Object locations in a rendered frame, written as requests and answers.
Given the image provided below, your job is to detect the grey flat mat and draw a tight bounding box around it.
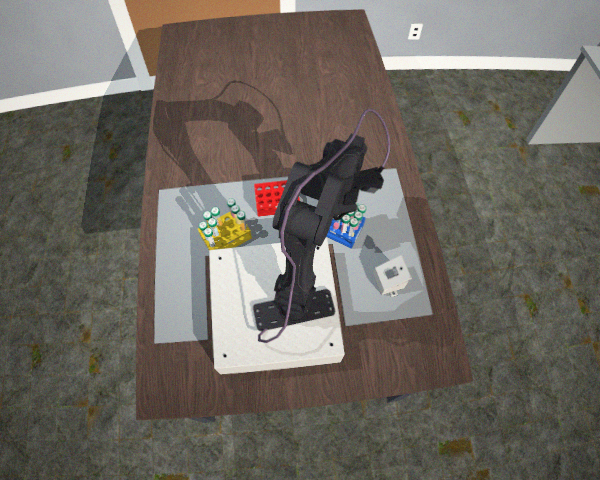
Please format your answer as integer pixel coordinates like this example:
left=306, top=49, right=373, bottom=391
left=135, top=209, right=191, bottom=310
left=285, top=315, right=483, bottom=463
left=154, top=169, right=433, bottom=344

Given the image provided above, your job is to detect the blue tube rack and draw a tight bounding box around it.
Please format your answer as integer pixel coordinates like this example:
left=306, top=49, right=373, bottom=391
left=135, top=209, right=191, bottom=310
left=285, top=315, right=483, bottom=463
left=326, top=217, right=365, bottom=248

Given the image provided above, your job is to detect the red tube rack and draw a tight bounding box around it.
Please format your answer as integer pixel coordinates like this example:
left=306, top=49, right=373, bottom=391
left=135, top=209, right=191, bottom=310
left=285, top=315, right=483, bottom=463
left=254, top=180, right=287, bottom=217

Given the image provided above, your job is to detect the yellow rack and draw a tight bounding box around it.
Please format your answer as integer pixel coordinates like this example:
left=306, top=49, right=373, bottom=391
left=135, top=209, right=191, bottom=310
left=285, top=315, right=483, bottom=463
left=198, top=212, right=252, bottom=250

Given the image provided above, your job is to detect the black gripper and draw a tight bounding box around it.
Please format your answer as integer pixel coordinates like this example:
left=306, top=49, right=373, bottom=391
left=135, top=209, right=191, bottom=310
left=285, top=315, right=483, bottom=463
left=333, top=187, right=358, bottom=220

